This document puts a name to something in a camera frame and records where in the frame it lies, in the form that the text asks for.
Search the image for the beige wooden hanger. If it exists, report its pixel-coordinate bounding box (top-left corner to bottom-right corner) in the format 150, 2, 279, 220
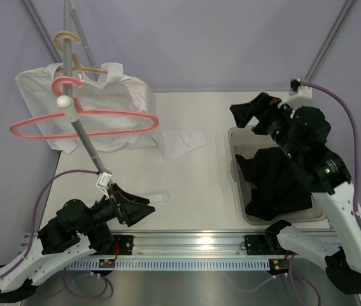
53, 31, 108, 75

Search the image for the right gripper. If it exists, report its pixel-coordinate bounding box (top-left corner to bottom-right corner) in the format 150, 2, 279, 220
230, 92, 301, 162

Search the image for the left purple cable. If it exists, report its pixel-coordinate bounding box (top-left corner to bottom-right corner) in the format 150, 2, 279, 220
0, 168, 102, 290

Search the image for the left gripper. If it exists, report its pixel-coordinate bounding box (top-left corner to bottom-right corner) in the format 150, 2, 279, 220
77, 183, 155, 234

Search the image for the white cable duct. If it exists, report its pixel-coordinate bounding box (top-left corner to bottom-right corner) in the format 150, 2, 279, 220
66, 257, 270, 272

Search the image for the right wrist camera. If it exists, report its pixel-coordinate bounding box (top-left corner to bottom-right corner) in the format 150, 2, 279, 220
278, 78, 313, 110

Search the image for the white shirt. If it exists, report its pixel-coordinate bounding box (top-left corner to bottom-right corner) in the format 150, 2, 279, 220
15, 62, 208, 159

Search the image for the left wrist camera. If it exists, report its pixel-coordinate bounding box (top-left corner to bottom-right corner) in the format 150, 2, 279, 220
96, 171, 112, 198

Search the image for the clear plastic bin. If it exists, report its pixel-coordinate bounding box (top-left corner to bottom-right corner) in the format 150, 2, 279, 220
228, 126, 327, 226

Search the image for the pink hanger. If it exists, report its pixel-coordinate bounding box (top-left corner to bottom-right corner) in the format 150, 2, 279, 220
10, 75, 160, 140

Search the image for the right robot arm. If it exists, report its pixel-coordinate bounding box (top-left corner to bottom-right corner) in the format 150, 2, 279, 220
230, 92, 361, 295

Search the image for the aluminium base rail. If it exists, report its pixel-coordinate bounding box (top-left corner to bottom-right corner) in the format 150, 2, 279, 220
24, 231, 361, 261

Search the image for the black shirt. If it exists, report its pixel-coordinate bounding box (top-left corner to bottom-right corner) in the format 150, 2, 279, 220
236, 147, 312, 221

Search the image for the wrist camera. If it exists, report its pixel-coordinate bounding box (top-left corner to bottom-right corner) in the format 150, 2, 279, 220
278, 78, 313, 110
96, 171, 112, 198

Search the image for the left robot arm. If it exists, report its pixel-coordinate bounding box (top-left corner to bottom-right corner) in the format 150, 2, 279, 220
0, 184, 155, 303

